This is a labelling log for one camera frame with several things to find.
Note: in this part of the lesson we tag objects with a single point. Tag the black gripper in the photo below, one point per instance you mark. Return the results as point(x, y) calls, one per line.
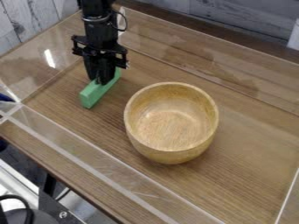
point(97, 47)

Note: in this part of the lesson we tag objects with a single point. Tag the green rectangular block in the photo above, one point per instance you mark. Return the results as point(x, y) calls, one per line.
point(93, 91)

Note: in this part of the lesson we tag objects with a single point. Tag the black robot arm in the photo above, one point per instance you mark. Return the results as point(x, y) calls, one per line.
point(97, 9)

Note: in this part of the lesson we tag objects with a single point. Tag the light wooden bowl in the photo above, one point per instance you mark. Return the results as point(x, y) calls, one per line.
point(171, 120)

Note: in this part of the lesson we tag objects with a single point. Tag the black table leg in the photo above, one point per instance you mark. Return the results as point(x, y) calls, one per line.
point(49, 185)

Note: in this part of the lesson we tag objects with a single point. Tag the clear acrylic corner bracket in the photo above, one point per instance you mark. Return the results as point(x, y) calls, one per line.
point(121, 19)

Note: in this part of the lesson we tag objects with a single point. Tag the clear acrylic tray wall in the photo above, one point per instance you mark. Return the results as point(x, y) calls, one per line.
point(240, 182)

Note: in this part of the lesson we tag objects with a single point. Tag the black metal base plate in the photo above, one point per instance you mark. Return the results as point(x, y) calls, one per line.
point(56, 210)

